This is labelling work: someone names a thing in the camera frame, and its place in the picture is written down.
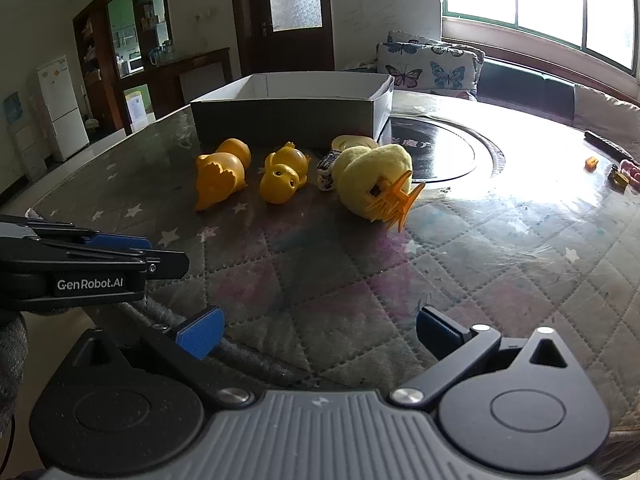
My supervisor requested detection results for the large yellow rubber duck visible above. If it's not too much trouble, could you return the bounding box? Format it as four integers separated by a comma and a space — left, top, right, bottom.
194, 138, 252, 212

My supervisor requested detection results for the quilted star print tablecloth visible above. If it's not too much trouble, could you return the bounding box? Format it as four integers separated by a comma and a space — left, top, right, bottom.
27, 91, 640, 443

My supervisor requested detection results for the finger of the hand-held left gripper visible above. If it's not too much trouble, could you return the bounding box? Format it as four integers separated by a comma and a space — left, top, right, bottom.
40, 240, 191, 281
30, 227, 154, 257

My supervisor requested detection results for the black remote control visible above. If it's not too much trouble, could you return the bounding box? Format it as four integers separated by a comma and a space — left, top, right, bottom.
584, 130, 640, 167

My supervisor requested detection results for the black and white figurine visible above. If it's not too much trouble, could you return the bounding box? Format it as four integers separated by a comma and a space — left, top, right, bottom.
316, 150, 344, 192

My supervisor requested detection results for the small yellow rubber duck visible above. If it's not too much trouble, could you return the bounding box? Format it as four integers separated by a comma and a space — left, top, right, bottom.
260, 142, 311, 205

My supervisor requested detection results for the red toy apple half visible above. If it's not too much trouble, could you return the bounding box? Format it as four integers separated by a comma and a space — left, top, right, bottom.
331, 134, 381, 154

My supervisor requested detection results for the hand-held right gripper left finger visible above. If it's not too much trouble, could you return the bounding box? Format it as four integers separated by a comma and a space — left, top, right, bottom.
70, 306, 256, 407

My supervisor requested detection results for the butterfly print pillow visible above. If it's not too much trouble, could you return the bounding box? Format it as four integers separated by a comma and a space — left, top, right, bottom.
387, 30, 442, 47
376, 41, 485, 96

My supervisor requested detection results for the yellow plush duck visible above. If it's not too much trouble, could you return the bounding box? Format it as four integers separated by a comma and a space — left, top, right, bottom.
332, 143, 414, 222

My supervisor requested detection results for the dark wooden door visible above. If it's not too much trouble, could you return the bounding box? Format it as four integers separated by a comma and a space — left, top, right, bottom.
229, 0, 335, 82

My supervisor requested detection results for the grey cardboard box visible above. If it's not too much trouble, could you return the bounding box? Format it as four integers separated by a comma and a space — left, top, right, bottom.
190, 73, 395, 150

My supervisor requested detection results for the beige cushion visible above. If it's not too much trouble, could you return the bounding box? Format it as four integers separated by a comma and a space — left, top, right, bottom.
572, 84, 640, 147

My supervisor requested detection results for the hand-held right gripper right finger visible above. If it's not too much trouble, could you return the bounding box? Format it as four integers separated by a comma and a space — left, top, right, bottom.
390, 306, 583, 408

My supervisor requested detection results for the yellow hair claw clip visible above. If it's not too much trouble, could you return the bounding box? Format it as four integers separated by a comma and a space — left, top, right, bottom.
361, 170, 427, 234

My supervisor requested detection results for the dark green sofa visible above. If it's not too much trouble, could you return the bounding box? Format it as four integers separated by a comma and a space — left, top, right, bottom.
475, 57, 577, 122

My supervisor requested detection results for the dark wooden display cabinet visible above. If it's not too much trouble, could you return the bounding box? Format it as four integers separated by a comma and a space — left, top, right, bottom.
72, 0, 174, 135

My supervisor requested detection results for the dark wooden sideboard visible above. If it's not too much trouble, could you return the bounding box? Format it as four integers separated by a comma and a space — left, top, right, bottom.
145, 47, 232, 122

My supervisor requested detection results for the black round induction cooker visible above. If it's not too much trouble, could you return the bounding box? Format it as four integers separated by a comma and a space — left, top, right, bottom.
377, 115, 494, 182

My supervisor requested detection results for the white refrigerator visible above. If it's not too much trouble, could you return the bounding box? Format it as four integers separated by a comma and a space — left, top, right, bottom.
36, 55, 92, 162

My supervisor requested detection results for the person's left hand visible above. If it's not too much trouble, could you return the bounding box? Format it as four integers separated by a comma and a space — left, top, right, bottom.
0, 310, 30, 413

